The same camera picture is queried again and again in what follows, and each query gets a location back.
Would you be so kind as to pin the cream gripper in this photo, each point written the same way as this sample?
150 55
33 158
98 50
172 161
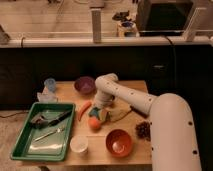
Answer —
103 115

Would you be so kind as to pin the teal sponge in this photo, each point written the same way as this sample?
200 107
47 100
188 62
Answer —
94 112

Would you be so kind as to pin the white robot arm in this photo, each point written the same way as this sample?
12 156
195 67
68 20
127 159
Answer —
173 135

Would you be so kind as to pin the green plastic tray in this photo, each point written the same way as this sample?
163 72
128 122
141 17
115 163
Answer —
52 148

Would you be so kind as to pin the orange fruit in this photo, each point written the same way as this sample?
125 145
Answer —
94 123

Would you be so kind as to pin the yellow banana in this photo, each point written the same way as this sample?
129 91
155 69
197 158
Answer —
118 114

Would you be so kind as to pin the orange carrot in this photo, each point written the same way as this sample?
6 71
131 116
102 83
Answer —
83 110

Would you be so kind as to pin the black rectangular block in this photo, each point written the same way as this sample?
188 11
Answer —
137 111

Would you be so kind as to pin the purple bowl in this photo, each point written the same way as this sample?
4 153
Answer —
85 85

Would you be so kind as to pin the red bowl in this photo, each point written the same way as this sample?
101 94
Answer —
119 143

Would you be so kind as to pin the wooden board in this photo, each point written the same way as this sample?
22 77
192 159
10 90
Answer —
97 152

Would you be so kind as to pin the white cup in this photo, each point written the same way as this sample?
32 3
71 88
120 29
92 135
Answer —
79 144

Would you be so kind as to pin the dark grape bunch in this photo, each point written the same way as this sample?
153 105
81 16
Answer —
143 130

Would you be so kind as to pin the metal spoon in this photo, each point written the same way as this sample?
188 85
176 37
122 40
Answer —
58 130

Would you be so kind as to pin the clear plastic bag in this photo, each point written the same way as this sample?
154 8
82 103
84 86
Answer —
46 97

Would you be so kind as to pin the black monitor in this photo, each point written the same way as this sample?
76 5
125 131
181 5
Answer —
162 17

